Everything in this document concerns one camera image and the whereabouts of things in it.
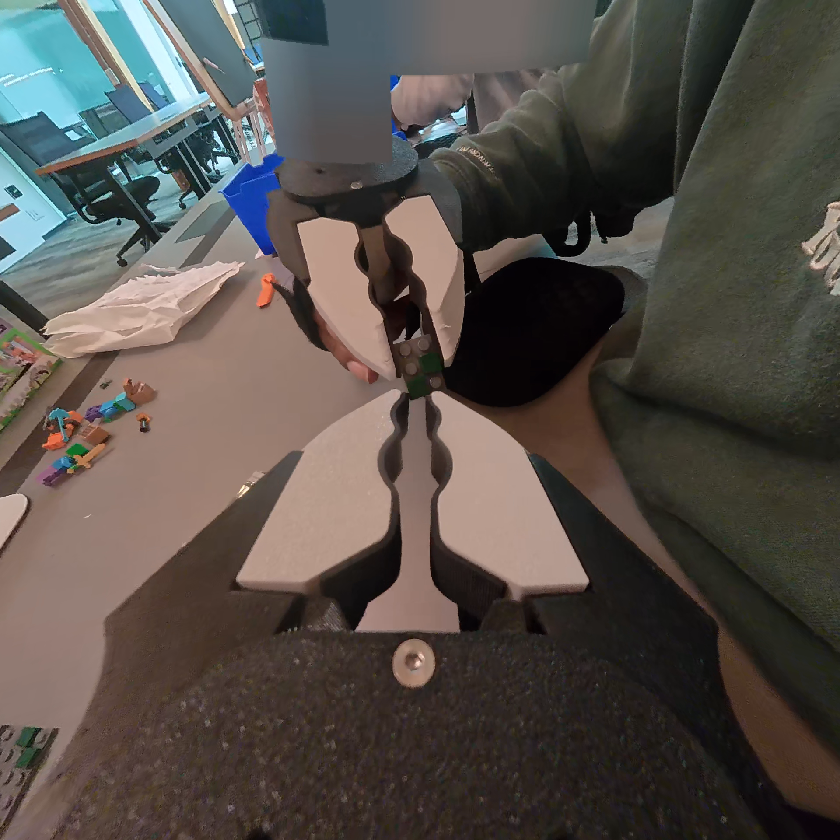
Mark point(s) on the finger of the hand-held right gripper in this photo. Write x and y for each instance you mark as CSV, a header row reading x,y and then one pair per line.
x,y
341,282
440,276

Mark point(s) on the pile of colourful brick figures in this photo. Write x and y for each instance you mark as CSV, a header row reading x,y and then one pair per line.
x,y
92,427

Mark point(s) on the person's right hand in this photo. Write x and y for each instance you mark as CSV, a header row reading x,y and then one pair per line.
x,y
352,361

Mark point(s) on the white crumpled bag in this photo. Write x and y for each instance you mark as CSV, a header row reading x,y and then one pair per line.
x,y
138,309

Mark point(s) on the wooden office table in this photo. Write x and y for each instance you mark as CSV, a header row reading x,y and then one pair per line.
x,y
131,131

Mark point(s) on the orange brick separator tool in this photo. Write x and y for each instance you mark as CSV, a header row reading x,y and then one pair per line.
x,y
267,292

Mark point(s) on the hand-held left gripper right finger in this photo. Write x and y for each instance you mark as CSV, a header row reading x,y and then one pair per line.
x,y
512,512

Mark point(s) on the black quilted wrist rest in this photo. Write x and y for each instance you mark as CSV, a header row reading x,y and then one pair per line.
x,y
538,328

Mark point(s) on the grey green brick tower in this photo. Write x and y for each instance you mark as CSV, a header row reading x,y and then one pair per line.
x,y
24,768

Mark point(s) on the black office chair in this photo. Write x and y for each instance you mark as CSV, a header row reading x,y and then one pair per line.
x,y
79,171

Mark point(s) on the green toy box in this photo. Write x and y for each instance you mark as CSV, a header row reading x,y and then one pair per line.
x,y
20,374

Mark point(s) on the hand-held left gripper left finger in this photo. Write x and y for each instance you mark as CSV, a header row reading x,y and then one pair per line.
x,y
328,512

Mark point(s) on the white lamp base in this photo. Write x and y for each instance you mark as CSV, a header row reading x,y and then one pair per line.
x,y
11,521

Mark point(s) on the blue plastic bin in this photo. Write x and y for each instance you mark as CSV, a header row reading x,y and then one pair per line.
x,y
252,204

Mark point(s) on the small grey green brick assembly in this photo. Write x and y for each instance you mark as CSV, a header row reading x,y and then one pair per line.
x,y
421,368

